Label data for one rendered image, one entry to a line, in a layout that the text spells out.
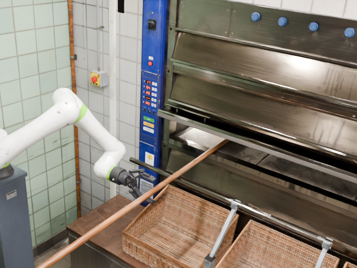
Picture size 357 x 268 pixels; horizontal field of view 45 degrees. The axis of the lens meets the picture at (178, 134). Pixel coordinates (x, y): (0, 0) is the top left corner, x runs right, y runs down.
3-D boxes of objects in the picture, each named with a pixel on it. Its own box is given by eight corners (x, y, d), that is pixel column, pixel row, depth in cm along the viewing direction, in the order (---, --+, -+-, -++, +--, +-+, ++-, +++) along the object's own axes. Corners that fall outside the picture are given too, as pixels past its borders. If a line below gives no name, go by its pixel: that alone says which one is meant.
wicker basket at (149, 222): (166, 215, 306) (168, 182, 295) (236, 249, 278) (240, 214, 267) (120, 251, 270) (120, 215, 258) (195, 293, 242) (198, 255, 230)
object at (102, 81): (97, 82, 307) (97, 68, 303) (108, 85, 302) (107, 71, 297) (90, 84, 301) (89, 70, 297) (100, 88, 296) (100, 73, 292)
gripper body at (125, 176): (127, 168, 234) (140, 173, 230) (127, 181, 238) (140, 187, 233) (118, 173, 228) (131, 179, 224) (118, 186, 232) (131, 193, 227)
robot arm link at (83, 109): (47, 103, 214) (66, 88, 213) (45, 95, 224) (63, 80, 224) (72, 127, 223) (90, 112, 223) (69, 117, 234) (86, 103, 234)
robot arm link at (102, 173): (94, 178, 245) (86, 168, 236) (107, 160, 250) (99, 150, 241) (112, 186, 238) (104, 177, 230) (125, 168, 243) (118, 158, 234)
